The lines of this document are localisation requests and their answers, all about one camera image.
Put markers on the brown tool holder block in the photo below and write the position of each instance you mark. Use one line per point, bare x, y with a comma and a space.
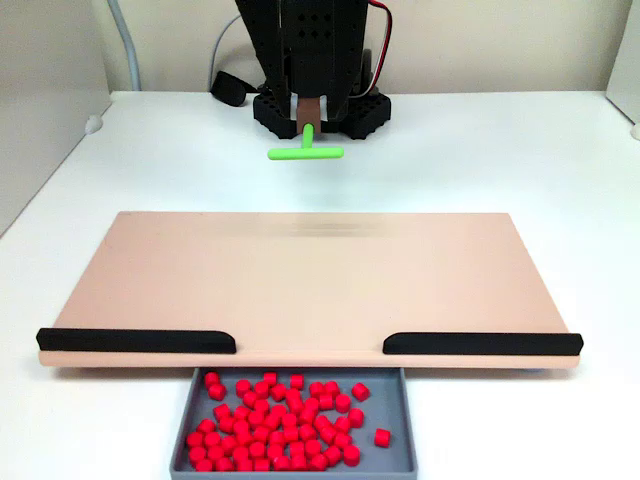
308, 112

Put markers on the green T-shaped pusher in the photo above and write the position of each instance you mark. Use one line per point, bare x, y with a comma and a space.
305, 153

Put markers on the grey rectangular container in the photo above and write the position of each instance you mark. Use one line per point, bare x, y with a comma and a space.
395, 410

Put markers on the small white clip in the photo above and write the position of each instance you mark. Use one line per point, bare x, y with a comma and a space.
636, 131
93, 125

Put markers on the beige flat board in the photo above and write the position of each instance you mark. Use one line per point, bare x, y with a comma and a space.
300, 275

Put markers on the black guide rail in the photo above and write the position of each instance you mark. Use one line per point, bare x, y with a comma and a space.
135, 341
480, 344

